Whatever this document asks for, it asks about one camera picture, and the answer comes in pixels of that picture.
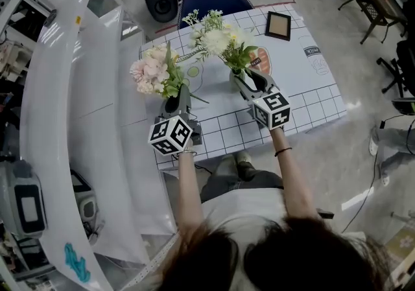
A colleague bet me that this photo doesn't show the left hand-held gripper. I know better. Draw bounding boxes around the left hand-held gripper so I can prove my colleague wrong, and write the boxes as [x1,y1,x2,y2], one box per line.
[148,84,204,156]

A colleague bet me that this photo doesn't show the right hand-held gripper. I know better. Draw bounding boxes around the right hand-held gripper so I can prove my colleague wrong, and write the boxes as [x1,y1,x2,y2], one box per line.
[233,67,292,131]

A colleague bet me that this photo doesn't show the pink flower bouquet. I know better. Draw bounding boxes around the pink flower bouquet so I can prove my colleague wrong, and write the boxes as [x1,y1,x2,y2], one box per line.
[129,41,211,105]

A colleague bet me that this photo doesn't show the white flower bouquet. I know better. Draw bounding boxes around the white flower bouquet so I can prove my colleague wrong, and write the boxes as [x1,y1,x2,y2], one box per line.
[176,9,261,75]

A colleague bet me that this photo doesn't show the person's left forearm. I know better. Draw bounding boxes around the person's left forearm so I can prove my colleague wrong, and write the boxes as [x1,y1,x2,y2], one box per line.
[176,152,206,236]

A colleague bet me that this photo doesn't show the person's right forearm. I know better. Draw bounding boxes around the person's right forearm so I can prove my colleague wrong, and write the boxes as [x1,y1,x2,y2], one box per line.
[270,126,321,220]

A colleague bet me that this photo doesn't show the table with grid tablecloth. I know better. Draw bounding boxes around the table with grid tablecloth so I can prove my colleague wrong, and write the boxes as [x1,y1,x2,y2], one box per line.
[139,3,348,173]

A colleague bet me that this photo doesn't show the blue chair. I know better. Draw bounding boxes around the blue chair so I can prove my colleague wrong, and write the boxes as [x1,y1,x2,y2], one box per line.
[177,0,256,30]

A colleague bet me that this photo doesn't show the person's grey trousers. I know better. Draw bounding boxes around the person's grey trousers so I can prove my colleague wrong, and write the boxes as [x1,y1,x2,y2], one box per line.
[200,159,285,204]

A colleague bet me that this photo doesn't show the white metal shelf rack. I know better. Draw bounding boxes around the white metal shelf rack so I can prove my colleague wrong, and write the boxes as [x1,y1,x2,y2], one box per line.
[0,0,182,291]

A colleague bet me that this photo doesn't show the person's white shirt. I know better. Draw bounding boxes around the person's white shirt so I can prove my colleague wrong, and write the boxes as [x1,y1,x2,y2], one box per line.
[129,187,368,291]

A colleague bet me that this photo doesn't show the black framed tablet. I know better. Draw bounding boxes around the black framed tablet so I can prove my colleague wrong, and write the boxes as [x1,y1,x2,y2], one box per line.
[70,169,92,194]

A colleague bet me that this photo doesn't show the small grey device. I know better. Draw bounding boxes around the small grey device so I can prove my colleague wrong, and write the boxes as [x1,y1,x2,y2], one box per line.
[74,195,99,223]

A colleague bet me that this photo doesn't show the dark coffee table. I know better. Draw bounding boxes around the dark coffee table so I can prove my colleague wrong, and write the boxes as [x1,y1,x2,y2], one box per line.
[338,0,410,45]

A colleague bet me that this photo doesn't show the black office chair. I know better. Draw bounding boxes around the black office chair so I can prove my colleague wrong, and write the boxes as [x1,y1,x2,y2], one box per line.
[375,40,415,98]

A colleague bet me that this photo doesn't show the black device with green trim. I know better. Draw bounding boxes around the black device with green trim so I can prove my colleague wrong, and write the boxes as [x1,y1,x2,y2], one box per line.
[392,97,415,116]

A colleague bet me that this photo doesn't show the grey device with black screen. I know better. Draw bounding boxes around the grey device with black screen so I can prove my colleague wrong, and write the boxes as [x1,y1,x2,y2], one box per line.
[0,159,49,239]

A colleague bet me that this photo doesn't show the beige floral mat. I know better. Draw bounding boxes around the beige floral mat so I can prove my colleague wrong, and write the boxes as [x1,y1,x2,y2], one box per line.
[385,224,415,259]

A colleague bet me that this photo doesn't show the dark picture frame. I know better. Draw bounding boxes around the dark picture frame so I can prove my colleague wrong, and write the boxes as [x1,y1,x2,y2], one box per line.
[265,10,292,42]

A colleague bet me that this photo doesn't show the black cable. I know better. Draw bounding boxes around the black cable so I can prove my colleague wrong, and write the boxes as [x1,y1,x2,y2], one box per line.
[342,114,415,234]

